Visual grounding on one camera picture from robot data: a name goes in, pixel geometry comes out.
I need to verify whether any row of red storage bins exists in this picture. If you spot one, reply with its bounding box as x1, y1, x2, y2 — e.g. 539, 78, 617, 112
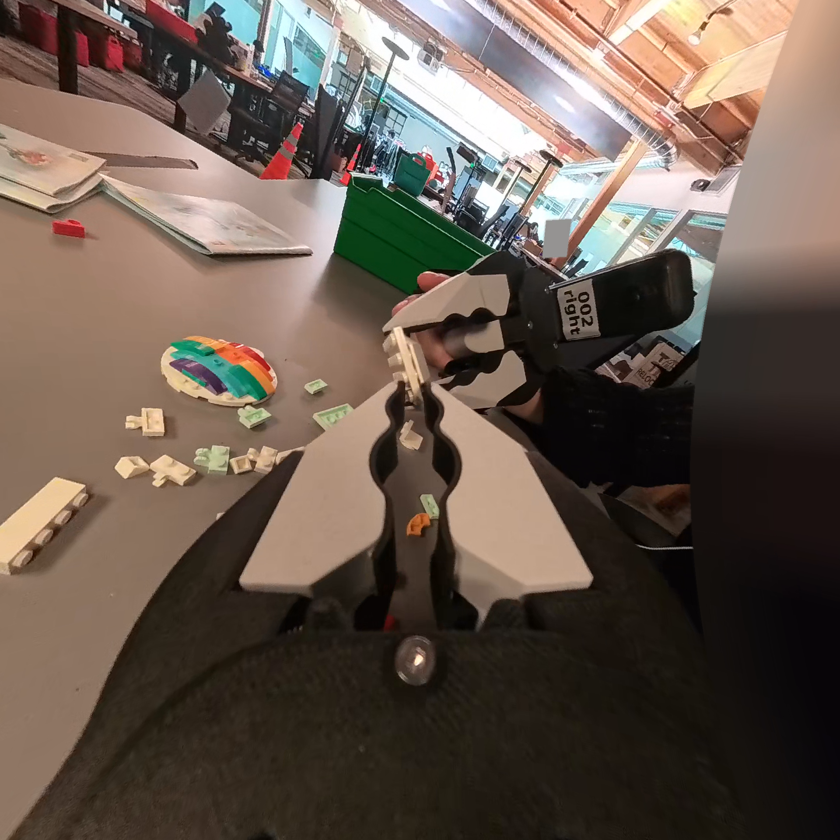
20, 0, 142, 73

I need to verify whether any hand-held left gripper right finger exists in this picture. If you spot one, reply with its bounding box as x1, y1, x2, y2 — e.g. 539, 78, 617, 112
420, 384, 595, 626

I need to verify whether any person's right forearm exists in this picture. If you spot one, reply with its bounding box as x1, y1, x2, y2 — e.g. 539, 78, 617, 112
502, 366, 697, 490

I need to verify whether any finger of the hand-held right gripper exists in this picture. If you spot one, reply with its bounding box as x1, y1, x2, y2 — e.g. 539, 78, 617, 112
382, 271, 513, 332
436, 351, 546, 412

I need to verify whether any green plastic bin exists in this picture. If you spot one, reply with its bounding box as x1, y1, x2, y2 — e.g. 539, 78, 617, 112
333, 174, 496, 294

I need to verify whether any black floor lamp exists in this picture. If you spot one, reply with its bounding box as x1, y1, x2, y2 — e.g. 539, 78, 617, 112
382, 37, 411, 175

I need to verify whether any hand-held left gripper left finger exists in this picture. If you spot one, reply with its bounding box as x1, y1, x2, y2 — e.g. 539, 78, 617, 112
239, 382, 408, 610

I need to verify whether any long white lego brick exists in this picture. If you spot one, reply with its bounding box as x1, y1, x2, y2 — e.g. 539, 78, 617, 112
0, 477, 89, 576

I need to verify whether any rainbow lego plate assembly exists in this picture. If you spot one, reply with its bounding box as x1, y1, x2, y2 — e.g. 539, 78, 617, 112
161, 336, 278, 408

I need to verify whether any lego instruction booklet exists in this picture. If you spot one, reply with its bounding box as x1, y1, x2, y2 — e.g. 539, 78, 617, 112
101, 176, 313, 257
0, 125, 107, 196
0, 174, 102, 214

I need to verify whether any white panel board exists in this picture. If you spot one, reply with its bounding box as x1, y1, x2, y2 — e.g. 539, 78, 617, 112
178, 69, 232, 135

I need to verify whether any pile of small white pieces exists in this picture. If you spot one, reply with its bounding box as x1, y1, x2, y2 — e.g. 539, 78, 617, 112
115, 407, 306, 491

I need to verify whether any white studded lego plate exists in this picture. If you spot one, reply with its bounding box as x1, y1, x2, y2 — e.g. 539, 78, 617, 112
382, 326, 434, 408

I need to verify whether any cardboard box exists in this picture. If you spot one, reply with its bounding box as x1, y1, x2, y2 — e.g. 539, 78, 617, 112
617, 335, 690, 389

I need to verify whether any person's right hand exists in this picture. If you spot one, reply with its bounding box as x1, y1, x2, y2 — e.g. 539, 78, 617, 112
392, 271, 462, 376

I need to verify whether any green carry basket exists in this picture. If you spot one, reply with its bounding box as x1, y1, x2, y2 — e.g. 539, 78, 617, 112
392, 151, 432, 196

